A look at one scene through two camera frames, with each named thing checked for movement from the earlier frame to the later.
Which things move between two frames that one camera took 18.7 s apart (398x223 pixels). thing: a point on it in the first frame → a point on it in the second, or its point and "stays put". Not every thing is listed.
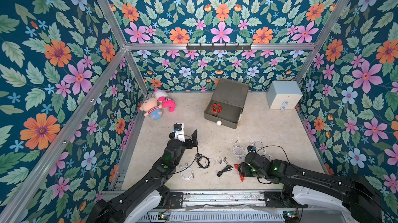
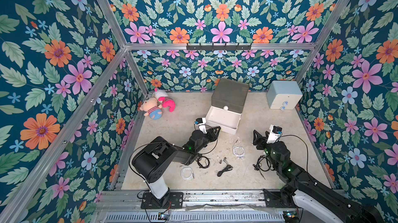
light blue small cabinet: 283,95 stays put
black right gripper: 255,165 → 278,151
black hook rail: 218,47 stays put
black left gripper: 188,145 → 210,136
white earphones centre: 239,151 stays put
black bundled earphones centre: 228,167 stays put
